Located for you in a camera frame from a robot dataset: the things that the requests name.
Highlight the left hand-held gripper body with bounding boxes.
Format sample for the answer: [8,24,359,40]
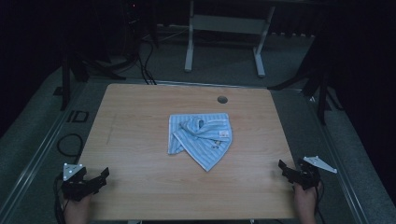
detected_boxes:
[61,162,101,202]

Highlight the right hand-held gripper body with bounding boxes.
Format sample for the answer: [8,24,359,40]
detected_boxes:
[293,156,338,190]

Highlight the blue striped towel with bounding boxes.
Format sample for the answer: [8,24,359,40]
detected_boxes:
[167,112,233,173]

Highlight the person's right hand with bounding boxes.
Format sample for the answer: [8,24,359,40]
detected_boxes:
[293,183,323,214]

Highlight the person's left hand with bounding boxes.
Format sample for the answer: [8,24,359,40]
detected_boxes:
[64,194,93,224]

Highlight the black metal stand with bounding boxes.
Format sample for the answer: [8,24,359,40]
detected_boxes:
[60,52,127,111]
[267,31,344,126]

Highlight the dark equipment rack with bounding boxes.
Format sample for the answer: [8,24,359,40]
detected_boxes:
[123,0,142,63]

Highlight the left hand-held gripper black cable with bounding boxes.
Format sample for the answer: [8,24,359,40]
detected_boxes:
[53,174,67,224]

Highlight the hand-held gripper black cable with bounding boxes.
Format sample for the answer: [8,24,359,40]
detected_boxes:
[53,174,67,224]
[314,180,327,224]

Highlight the right hand-held gripper black cable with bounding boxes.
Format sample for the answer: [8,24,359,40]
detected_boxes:
[314,180,327,224]

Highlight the metal floor rail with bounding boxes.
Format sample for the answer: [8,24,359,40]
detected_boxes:
[0,83,88,218]
[306,91,372,224]

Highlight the looped black floor cable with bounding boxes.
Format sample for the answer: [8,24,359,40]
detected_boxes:
[56,133,84,158]

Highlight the black floor cables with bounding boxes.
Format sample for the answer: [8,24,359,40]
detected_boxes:
[136,40,157,86]

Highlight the white metal table frame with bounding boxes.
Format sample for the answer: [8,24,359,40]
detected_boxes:
[184,0,276,78]

